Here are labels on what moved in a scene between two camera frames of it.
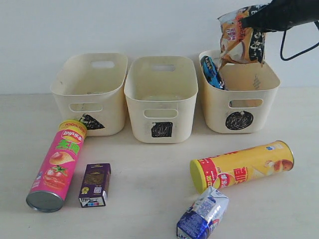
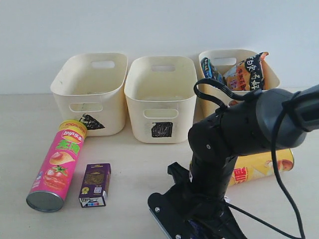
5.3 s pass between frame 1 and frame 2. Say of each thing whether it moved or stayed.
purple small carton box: stayed
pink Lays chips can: stayed
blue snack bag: stayed
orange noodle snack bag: moved
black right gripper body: moved
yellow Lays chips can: stayed
